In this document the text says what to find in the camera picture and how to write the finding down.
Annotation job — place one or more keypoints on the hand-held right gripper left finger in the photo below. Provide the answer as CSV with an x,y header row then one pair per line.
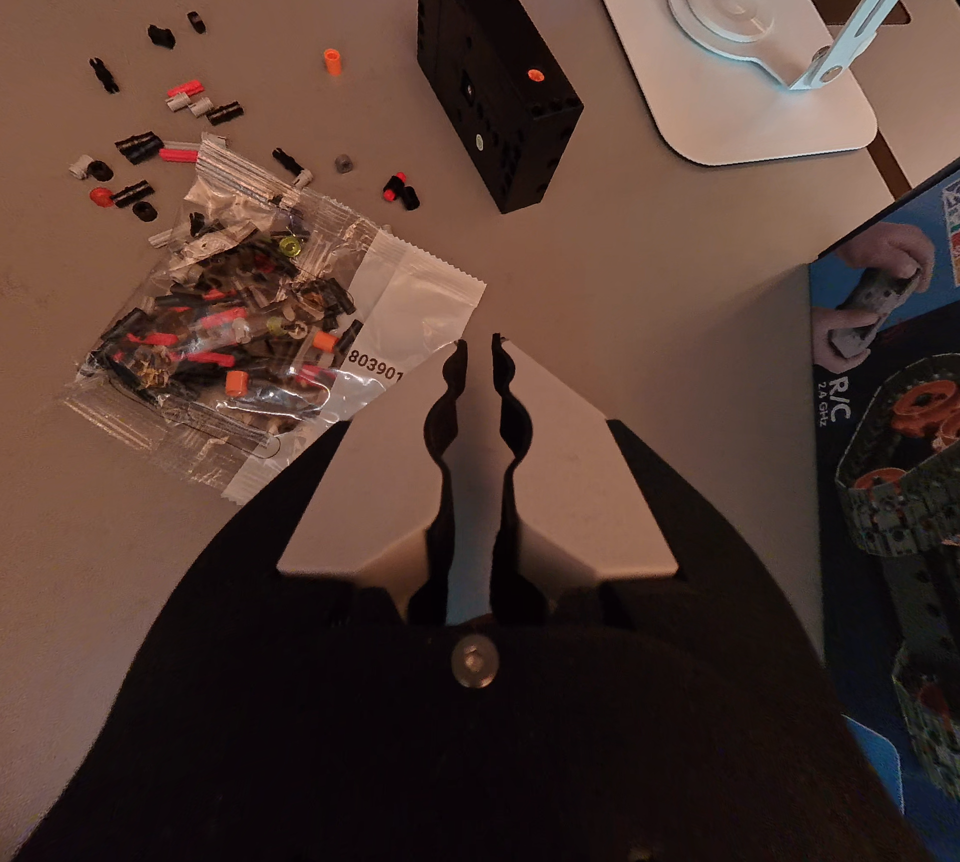
x,y
360,502

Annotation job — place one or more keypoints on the clear plastic parts bag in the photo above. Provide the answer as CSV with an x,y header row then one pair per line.
x,y
262,337

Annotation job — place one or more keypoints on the short red axle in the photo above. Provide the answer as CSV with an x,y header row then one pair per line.
x,y
186,88

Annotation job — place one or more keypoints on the grey axle stub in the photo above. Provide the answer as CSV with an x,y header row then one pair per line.
x,y
161,236

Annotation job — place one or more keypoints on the long red axle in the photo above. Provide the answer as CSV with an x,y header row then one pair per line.
x,y
178,154

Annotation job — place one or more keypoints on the small orange bush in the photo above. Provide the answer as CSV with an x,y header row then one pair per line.
x,y
332,62

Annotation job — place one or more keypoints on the group of black connector pins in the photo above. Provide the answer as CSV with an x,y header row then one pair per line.
x,y
139,146

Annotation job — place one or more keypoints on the grey connector piece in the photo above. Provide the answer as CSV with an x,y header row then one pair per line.
x,y
81,166

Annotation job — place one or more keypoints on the red round tile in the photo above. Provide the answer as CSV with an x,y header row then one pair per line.
x,y
100,197

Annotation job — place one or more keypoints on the white book stand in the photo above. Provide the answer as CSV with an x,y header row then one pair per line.
x,y
712,89

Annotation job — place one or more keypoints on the red and black pin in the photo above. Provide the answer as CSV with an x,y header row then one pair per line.
x,y
395,185

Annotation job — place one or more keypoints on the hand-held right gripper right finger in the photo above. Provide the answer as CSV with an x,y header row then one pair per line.
x,y
600,502

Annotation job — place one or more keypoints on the blue robot kit box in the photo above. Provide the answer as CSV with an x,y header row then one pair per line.
x,y
862,577

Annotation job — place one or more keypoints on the short black bush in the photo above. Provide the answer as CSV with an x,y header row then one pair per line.
x,y
410,197

